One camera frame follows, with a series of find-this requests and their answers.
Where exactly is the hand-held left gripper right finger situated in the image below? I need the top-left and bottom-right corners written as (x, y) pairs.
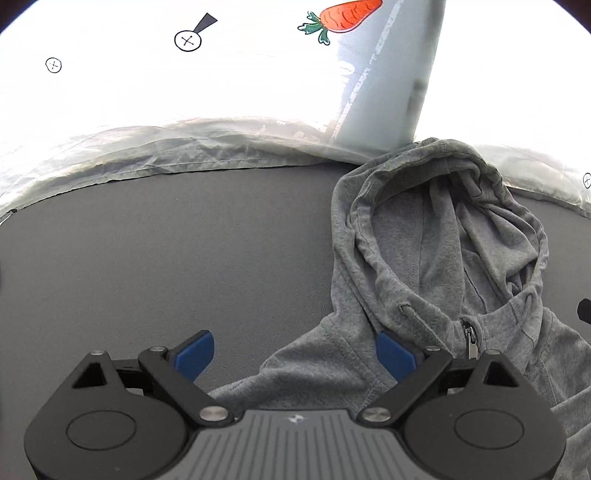
top-left (360, 331), bottom-right (528, 424)

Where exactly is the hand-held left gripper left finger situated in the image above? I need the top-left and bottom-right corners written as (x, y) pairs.
top-left (69, 329), bottom-right (236, 428)

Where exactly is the grey zip hoodie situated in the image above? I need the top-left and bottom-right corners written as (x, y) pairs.
top-left (208, 137), bottom-right (591, 480)

